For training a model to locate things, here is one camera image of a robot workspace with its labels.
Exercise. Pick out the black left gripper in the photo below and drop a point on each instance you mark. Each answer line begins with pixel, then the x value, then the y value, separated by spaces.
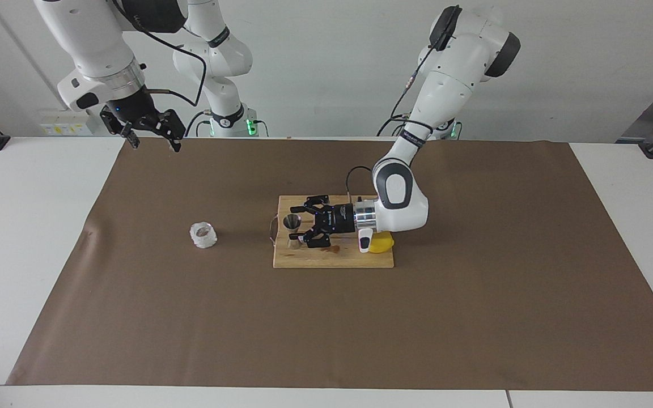
pixel 340 218

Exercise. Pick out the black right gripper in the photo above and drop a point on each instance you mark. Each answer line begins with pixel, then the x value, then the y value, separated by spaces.
pixel 132 109

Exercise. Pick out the steel jigger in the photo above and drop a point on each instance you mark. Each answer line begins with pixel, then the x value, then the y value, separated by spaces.
pixel 291 222

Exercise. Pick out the clear faceted glass cup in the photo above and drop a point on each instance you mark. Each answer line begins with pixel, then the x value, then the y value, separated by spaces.
pixel 203 238

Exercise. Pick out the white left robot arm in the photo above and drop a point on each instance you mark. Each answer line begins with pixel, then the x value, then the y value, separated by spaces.
pixel 451 85

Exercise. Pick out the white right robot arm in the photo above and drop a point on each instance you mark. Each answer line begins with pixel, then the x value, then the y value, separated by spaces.
pixel 94 39

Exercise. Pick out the wooden cutting board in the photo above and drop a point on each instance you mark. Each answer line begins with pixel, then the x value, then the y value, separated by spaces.
pixel 326 258

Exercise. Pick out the yellow lemon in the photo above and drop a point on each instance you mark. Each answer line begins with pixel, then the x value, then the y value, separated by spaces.
pixel 386 243

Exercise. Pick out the brown table mat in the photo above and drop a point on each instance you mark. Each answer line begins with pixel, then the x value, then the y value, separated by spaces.
pixel 190 317

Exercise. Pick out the white wall socket strip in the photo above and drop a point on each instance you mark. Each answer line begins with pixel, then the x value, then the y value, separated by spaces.
pixel 66 127

